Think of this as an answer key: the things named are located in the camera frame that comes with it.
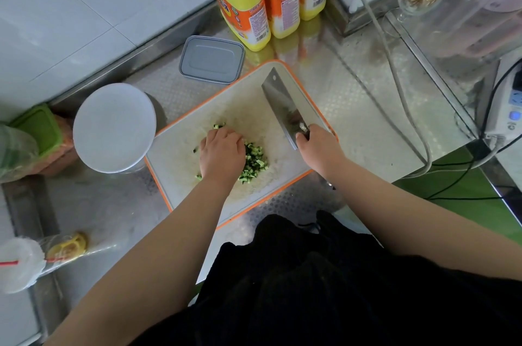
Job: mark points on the round container with white lid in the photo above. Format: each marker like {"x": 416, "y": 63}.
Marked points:
{"x": 114, "y": 127}

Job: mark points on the clear bag of greens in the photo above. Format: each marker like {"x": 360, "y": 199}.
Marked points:
{"x": 16, "y": 152}

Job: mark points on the person's right forearm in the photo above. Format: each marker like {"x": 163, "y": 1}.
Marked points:
{"x": 408, "y": 219}

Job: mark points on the clear plastic container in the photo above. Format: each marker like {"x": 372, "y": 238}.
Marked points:
{"x": 477, "y": 11}

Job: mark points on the steel cleaver knife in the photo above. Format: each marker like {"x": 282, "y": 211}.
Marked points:
{"x": 283, "y": 107}

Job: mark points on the person's left forearm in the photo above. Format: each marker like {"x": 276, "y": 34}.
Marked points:
{"x": 163, "y": 260}

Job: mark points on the clear bag of lemon slices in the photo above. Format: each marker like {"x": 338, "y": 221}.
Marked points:
{"x": 69, "y": 248}

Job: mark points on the person's left hand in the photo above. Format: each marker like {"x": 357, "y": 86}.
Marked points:
{"x": 220, "y": 158}

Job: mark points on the person's black clothing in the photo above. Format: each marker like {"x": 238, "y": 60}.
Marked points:
{"x": 346, "y": 292}

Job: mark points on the plastic cup with red straw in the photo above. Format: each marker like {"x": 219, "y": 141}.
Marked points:
{"x": 20, "y": 266}

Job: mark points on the grey rectangular container lid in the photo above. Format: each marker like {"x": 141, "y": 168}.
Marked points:
{"x": 212, "y": 59}

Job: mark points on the person's right hand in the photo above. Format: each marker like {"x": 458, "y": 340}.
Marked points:
{"x": 322, "y": 152}

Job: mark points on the white orange-edged cutting board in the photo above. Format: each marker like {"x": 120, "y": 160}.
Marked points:
{"x": 244, "y": 109}

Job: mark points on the box with green lid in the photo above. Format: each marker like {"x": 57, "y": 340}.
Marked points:
{"x": 40, "y": 127}

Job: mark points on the person's right thumb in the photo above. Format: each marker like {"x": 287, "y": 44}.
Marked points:
{"x": 301, "y": 142}

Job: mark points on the person's left middle finger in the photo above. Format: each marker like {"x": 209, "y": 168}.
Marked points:
{"x": 222, "y": 134}

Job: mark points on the white power strip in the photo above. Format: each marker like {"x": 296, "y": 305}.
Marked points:
{"x": 507, "y": 111}

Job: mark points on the person's left thumb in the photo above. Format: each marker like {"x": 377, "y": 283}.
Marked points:
{"x": 242, "y": 148}

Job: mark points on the pile of chopped green vegetable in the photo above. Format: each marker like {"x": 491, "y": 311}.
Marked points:
{"x": 255, "y": 164}

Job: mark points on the person's left little finger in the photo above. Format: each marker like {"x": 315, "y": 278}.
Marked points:
{"x": 203, "y": 143}

